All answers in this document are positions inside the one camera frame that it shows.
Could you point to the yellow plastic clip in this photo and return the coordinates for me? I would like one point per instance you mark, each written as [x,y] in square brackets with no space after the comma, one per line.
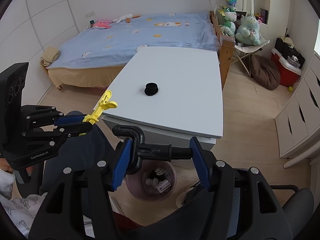
[103,104]

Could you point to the pink round trash bin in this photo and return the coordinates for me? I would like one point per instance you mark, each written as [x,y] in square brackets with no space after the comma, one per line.
[154,182]

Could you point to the black storage bag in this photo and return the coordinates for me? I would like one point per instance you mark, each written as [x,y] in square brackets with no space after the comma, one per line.
[287,52]

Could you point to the green dragon plush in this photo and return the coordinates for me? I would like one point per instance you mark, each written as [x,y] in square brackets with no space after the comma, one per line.
[227,25]

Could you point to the red cooler box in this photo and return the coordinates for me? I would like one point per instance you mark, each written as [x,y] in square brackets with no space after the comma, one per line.
[289,74]

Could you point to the blue blanket bed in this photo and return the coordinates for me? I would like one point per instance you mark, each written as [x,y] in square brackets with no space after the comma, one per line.
[94,57]

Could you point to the white cabinet table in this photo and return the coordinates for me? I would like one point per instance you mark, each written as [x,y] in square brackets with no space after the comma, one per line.
[189,101]

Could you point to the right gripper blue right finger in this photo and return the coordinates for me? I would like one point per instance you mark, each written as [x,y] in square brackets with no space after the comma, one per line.
[201,163]

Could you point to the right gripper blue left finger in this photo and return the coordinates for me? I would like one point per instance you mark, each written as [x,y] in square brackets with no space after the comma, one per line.
[120,163]

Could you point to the wooden bed frame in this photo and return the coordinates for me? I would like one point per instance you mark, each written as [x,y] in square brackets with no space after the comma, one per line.
[225,50]

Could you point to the white drawer chest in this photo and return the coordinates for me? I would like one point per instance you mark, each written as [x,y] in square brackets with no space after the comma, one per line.
[298,123]

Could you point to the teal unicorn plush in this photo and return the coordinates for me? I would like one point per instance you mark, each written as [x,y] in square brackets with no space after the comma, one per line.
[248,31]

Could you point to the pink plush toy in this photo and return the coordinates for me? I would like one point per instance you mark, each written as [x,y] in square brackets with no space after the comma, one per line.
[102,25]

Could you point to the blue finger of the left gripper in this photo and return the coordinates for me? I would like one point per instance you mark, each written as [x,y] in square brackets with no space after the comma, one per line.
[75,131]
[69,120]

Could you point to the white folding chair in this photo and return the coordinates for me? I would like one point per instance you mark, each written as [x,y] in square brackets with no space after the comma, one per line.
[241,51]

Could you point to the brown bean bag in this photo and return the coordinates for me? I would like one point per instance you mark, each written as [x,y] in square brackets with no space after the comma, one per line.
[265,72]

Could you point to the white goose plush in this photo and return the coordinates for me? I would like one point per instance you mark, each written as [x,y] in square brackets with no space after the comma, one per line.
[127,18]

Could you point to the black round cap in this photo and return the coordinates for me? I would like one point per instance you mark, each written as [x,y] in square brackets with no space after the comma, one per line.
[151,89]

